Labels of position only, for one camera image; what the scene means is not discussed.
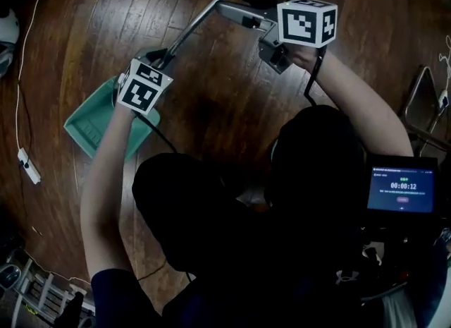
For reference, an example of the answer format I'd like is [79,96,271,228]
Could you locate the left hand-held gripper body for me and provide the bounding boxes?
[115,57,174,115]

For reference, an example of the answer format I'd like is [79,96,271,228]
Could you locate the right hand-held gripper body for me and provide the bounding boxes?
[258,0,339,76]

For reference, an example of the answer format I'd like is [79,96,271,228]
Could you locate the green dustpan with metal handle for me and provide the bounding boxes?
[63,0,266,161]

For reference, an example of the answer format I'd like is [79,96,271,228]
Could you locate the person's left forearm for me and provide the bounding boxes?
[79,102,156,281]

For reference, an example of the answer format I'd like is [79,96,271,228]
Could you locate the person's right forearm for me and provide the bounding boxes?
[311,49,416,160]

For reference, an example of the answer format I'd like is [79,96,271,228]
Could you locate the person's right hand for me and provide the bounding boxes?
[291,46,321,73]

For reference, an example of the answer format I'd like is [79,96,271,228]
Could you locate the person's black trousers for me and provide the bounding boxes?
[132,104,369,285]

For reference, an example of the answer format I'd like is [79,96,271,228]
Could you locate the white power strip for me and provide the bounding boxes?
[17,147,42,185]

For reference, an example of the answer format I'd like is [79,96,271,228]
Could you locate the black tablet screen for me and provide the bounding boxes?
[365,155,440,215]

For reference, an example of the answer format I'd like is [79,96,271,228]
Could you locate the person's dark shirt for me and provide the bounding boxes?
[90,268,388,328]

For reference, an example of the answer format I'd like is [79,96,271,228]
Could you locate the grey oval device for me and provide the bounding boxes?
[0,262,23,291]

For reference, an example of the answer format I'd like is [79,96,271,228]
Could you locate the slatted metal rack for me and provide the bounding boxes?
[0,255,96,328]

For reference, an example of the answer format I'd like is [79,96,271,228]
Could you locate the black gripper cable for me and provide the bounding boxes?
[135,111,180,154]
[303,47,341,111]

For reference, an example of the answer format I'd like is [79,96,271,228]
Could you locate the white power cable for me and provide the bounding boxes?
[16,0,54,151]

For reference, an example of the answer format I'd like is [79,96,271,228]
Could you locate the metal frame chair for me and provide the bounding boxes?
[400,65,451,158]

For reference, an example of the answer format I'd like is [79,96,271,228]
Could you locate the white looped cord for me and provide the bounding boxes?
[438,35,451,109]

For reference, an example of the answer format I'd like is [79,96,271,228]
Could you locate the thin white cord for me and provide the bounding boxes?
[20,252,92,285]

